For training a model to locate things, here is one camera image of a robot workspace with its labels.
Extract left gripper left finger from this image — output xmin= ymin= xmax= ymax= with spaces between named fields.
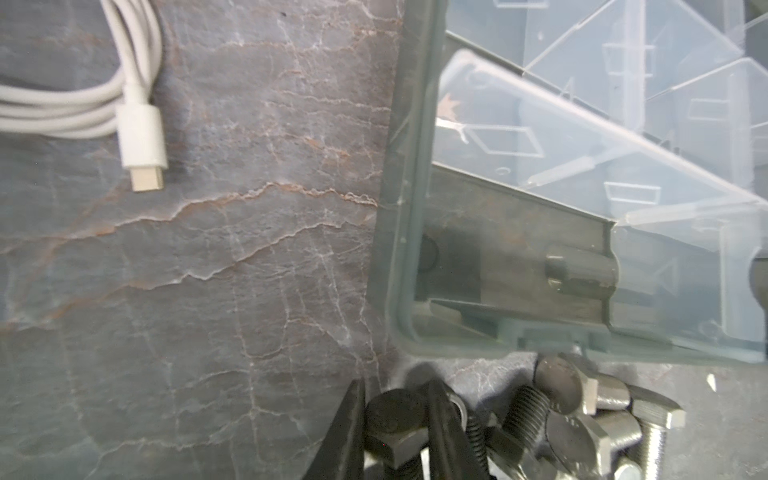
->
xmin=304 ymin=379 xmax=366 ymax=480

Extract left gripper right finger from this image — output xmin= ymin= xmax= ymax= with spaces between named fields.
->
xmin=427 ymin=380 xmax=488 ymax=479

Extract black hex bolt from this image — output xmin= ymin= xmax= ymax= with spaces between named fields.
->
xmin=503 ymin=385 xmax=550 ymax=443
xmin=465 ymin=413 xmax=541 ymax=479
xmin=364 ymin=388 xmax=429 ymax=479

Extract grey plastic organizer box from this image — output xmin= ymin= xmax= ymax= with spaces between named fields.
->
xmin=368 ymin=1 xmax=767 ymax=364

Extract white coiled usb cable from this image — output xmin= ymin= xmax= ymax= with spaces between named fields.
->
xmin=0 ymin=0 xmax=169 ymax=193

